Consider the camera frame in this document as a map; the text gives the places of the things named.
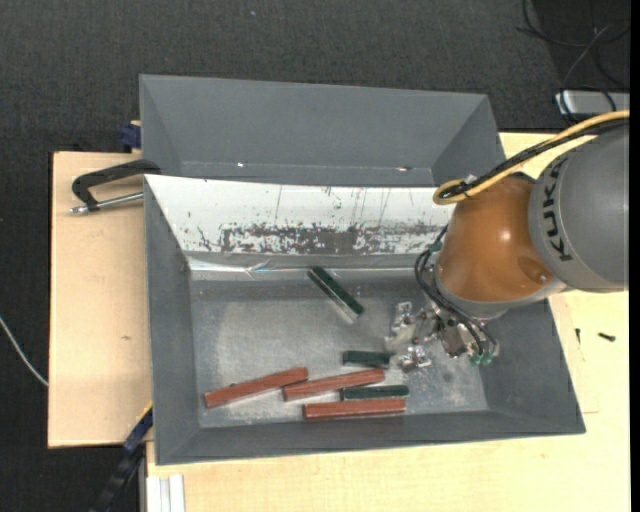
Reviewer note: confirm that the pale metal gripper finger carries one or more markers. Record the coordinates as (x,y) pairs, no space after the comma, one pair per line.
(401,320)
(419,356)

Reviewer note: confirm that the dark green flat block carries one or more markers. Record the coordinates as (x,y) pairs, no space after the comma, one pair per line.
(336,296)
(376,392)
(365,357)

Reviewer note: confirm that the red-brown flat block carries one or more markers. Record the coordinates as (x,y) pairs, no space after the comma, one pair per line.
(333,384)
(255,388)
(354,408)

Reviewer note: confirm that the grey metal bin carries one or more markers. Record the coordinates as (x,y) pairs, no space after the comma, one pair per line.
(280,320)

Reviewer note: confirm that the small black screw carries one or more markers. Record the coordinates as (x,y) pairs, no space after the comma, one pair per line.
(606,337)

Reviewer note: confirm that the brown cardboard board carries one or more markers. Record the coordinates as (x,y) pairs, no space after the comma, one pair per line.
(95,310)

